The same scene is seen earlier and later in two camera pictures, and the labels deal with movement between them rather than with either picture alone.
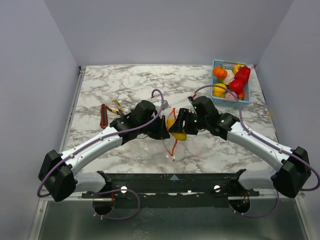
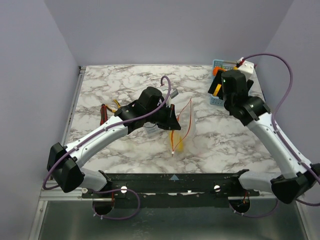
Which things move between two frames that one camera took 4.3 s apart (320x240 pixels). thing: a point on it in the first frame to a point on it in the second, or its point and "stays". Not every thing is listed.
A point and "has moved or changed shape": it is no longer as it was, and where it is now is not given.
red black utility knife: x=103 y=120 stays
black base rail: x=175 y=190 stays
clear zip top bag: x=170 y=143 has moved or changed shape
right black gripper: x=184 y=121 to x=215 y=85
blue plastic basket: x=226 y=101 stays
